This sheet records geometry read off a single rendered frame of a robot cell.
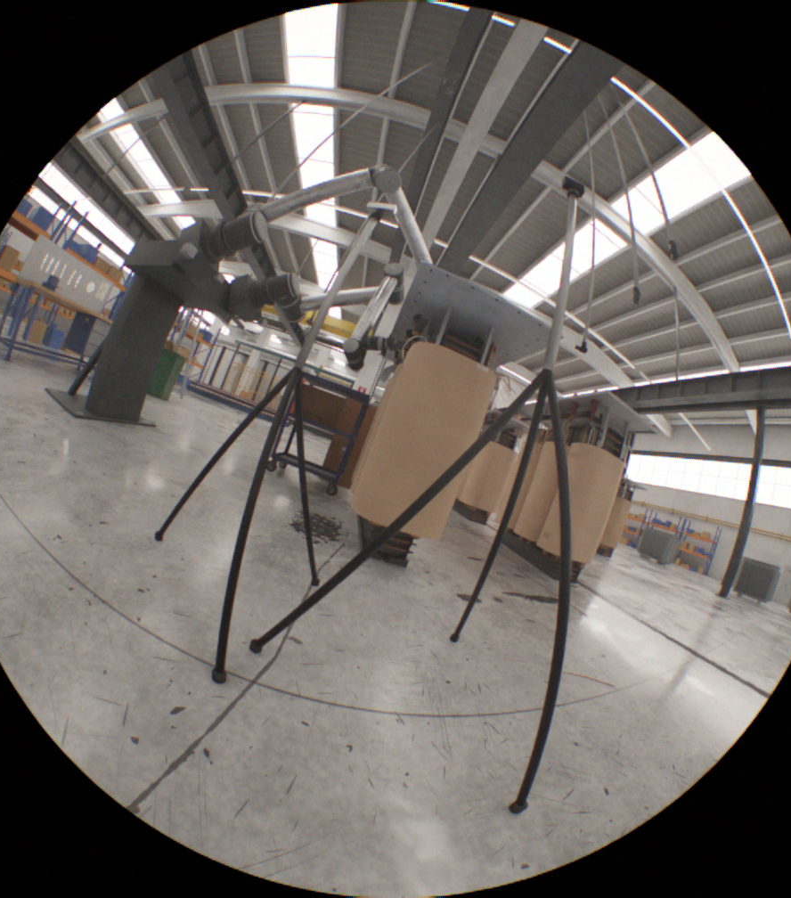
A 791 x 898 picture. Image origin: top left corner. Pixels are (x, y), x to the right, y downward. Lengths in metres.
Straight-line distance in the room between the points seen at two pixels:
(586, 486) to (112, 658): 2.71
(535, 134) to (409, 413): 4.07
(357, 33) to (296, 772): 11.42
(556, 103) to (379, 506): 4.48
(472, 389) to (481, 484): 2.86
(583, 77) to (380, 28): 7.13
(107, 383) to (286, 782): 2.43
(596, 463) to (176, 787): 2.73
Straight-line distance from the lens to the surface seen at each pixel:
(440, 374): 1.37
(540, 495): 2.87
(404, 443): 1.31
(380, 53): 10.76
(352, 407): 3.12
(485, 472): 4.17
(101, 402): 2.54
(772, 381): 9.26
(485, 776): 0.73
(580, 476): 2.57
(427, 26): 10.07
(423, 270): 1.44
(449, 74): 6.67
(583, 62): 4.26
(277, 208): 2.08
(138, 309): 2.54
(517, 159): 4.80
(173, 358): 5.36
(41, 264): 4.99
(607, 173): 11.00
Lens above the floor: 0.53
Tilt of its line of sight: 1 degrees up
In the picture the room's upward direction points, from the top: 20 degrees clockwise
